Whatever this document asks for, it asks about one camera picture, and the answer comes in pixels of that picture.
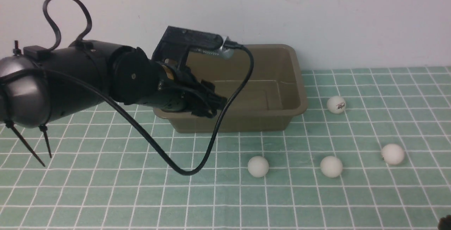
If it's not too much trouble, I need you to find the black camera cable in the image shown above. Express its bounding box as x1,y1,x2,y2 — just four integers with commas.
35,43,255,176

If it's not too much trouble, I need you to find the green checkered tablecloth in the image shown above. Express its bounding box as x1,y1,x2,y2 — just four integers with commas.
0,67,451,230

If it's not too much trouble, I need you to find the plain white ping-pong ball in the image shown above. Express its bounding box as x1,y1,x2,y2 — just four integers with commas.
381,143,405,166
247,156,270,178
320,156,343,178

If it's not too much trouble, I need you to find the white ping-pong ball with logo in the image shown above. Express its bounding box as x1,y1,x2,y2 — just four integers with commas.
327,95,346,114

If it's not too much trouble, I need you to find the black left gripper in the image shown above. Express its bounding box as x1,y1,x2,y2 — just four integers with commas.
155,63,228,119

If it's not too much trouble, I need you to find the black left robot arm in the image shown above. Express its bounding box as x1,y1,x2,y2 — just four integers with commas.
1,41,227,128

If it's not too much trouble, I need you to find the olive green plastic bin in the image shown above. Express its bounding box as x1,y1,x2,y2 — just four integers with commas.
153,44,308,133

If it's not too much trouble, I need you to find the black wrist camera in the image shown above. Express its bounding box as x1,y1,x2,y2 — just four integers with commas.
151,26,240,70

